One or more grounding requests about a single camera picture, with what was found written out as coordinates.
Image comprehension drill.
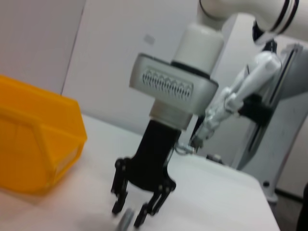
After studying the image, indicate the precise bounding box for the grey glitter pen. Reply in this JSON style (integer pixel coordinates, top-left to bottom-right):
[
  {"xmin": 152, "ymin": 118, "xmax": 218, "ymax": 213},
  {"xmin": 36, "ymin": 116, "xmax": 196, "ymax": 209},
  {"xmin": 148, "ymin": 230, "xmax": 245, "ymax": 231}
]
[{"xmin": 117, "ymin": 208, "xmax": 134, "ymax": 231}]

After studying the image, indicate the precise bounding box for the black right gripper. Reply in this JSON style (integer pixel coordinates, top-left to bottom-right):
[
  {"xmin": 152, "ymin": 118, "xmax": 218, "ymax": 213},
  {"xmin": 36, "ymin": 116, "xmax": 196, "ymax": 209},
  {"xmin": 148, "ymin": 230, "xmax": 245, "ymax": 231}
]
[{"xmin": 110, "ymin": 119, "xmax": 182, "ymax": 229}]

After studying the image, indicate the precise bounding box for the yellow plastic bin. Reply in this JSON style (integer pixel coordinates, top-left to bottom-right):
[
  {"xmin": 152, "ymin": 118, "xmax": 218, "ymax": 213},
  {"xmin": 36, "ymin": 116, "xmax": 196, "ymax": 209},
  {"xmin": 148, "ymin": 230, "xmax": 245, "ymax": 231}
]
[{"xmin": 0, "ymin": 74, "xmax": 88, "ymax": 196}]

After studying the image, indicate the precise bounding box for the grey robot torso column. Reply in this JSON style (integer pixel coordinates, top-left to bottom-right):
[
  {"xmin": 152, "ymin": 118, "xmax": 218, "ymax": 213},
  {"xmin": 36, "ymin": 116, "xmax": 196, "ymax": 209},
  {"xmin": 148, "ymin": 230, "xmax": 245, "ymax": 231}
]
[{"xmin": 237, "ymin": 42, "xmax": 308, "ymax": 203}]

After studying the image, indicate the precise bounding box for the white cable conduit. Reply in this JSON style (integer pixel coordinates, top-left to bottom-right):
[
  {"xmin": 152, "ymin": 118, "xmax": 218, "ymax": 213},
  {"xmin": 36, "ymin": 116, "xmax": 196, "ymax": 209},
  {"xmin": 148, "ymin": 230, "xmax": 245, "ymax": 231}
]
[{"xmin": 192, "ymin": 51, "xmax": 282, "ymax": 150}]

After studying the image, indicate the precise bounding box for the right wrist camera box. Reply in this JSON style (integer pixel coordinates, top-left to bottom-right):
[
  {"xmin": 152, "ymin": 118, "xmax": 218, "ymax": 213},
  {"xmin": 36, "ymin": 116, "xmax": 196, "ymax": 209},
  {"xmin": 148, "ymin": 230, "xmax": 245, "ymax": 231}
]
[{"xmin": 128, "ymin": 53, "xmax": 219, "ymax": 116}]

